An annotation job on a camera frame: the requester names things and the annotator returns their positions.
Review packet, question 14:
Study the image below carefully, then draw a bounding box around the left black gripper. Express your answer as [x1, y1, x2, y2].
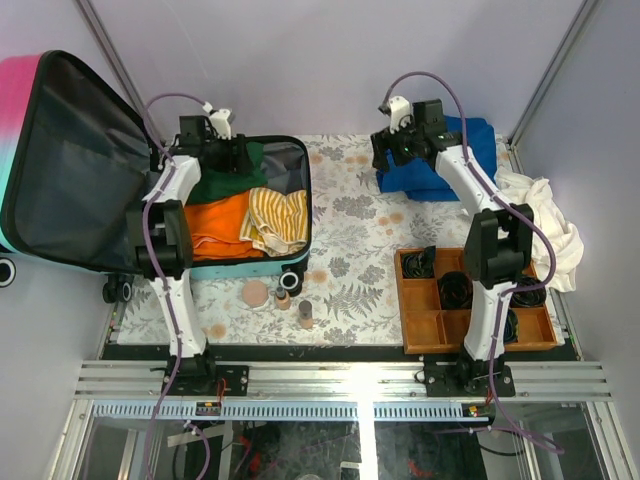
[197, 130, 249, 173]

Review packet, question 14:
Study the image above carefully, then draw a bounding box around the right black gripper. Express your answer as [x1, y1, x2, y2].
[371, 115, 423, 175]

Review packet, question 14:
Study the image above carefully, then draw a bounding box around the dark green garment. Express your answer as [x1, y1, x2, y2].
[187, 142, 267, 205]

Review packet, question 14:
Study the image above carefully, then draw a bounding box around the blue garment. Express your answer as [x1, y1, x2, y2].
[376, 118, 497, 202]

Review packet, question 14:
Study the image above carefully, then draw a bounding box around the orange garment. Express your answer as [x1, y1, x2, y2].
[184, 191, 264, 262]

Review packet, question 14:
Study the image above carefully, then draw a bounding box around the yellow white striped towel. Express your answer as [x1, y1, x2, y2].
[239, 187, 309, 257]

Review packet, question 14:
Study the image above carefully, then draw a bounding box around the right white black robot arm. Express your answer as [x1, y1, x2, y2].
[371, 96, 533, 395]

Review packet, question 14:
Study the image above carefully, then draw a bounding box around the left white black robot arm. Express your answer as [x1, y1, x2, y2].
[126, 112, 313, 395]

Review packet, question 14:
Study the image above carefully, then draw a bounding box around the rolled black belt top-left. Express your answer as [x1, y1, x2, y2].
[401, 246, 436, 279]

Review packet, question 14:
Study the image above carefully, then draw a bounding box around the round peach compact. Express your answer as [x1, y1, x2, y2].
[241, 280, 269, 308]

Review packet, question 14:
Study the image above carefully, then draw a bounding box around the floral patterned table mat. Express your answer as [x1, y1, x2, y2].
[115, 132, 571, 347]

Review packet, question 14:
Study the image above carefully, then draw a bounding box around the small bottle black cap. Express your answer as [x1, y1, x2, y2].
[274, 286, 291, 310]

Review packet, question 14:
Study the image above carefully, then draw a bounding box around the rolled black belt centre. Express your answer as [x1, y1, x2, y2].
[438, 271, 473, 310]

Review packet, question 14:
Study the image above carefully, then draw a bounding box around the small bottle grey cap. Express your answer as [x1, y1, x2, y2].
[298, 300, 314, 329]

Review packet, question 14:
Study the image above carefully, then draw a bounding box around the white crumpled garment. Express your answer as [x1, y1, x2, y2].
[495, 166, 584, 293]

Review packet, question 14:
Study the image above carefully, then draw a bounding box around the pink teal open suitcase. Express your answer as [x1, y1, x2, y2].
[0, 49, 313, 304]

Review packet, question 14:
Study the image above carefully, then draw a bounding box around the wooden compartment tray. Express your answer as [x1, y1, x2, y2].
[394, 248, 559, 354]

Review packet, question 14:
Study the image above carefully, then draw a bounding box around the rolled black belt right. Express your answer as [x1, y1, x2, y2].
[510, 275, 547, 308]

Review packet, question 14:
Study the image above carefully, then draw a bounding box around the rolled dark belt bottom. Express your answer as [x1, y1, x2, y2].
[503, 309, 519, 345]

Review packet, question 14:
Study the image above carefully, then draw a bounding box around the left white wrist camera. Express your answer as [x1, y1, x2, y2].
[202, 102, 234, 140]

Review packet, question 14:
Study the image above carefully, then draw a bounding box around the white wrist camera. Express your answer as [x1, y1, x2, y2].
[378, 96, 413, 134]
[202, 102, 234, 140]

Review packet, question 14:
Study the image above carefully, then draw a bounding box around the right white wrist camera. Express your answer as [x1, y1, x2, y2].
[378, 96, 413, 134]

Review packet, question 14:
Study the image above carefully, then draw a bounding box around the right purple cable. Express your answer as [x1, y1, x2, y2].
[384, 71, 566, 454]

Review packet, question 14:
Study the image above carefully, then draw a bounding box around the purple cable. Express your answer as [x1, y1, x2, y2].
[384, 71, 566, 454]
[140, 92, 221, 480]

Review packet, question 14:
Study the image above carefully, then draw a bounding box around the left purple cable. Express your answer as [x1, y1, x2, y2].
[140, 92, 221, 480]

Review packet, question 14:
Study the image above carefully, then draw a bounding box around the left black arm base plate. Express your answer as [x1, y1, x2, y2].
[162, 362, 249, 397]

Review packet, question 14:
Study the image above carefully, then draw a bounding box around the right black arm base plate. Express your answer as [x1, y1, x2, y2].
[423, 363, 516, 398]

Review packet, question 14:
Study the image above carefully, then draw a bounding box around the aluminium rail frame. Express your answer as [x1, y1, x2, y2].
[47, 360, 639, 479]

